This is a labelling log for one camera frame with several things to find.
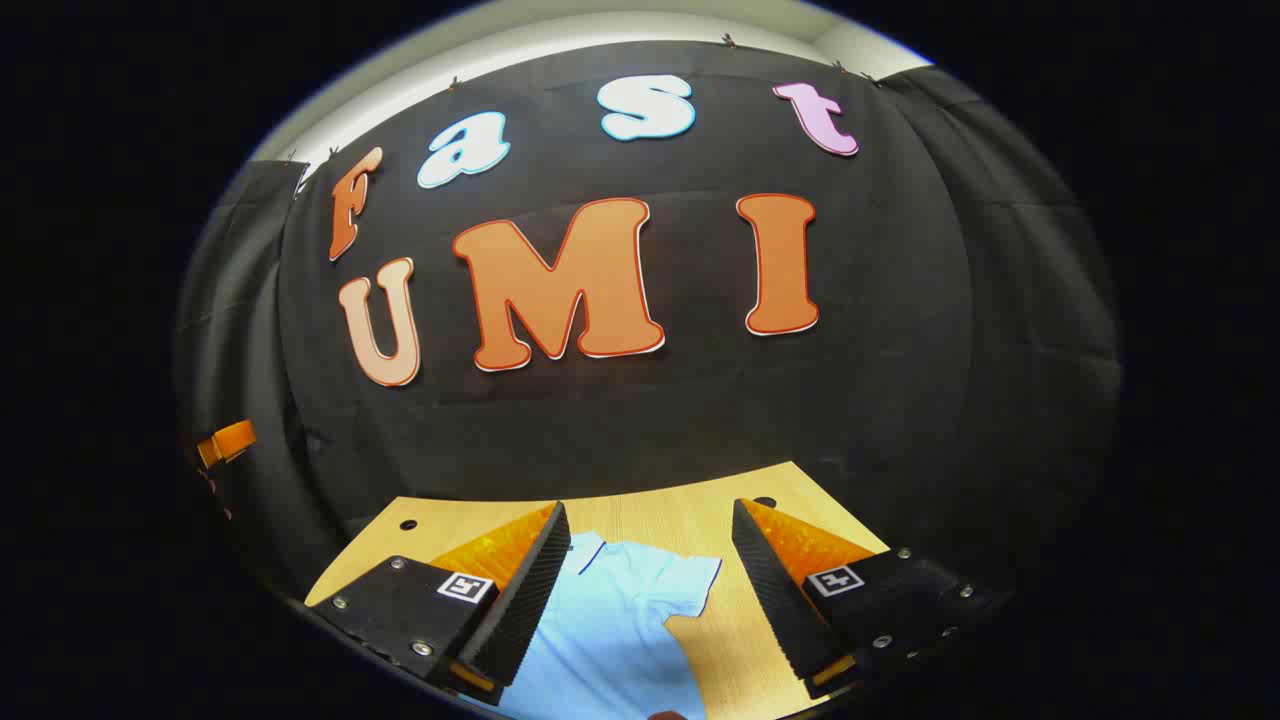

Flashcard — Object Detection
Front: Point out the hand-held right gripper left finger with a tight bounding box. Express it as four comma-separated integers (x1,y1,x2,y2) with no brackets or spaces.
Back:
305,500,573,706

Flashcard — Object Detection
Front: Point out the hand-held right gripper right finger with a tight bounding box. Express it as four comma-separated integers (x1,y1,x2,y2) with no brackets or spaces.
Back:
730,497,1006,703

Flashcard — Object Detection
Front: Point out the light blue T-shirt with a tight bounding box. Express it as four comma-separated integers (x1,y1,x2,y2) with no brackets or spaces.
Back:
470,532,723,720

